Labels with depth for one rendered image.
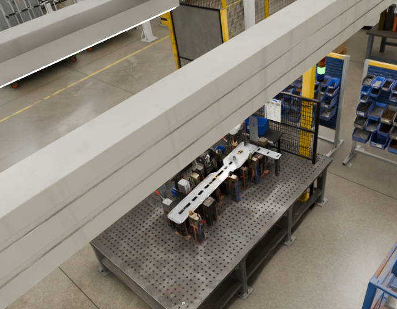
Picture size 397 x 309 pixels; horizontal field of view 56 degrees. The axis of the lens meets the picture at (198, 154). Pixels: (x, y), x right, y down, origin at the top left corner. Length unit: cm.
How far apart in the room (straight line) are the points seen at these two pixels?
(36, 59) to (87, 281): 376
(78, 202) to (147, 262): 330
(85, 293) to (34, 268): 418
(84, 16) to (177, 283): 272
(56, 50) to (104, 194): 82
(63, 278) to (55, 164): 446
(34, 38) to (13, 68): 11
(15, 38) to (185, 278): 279
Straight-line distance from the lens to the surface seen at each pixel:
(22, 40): 120
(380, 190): 539
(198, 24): 599
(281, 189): 422
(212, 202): 366
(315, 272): 441
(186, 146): 56
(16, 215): 44
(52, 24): 124
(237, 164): 408
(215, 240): 377
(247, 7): 791
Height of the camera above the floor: 365
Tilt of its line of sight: 38 degrees down
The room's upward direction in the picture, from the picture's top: 10 degrees counter-clockwise
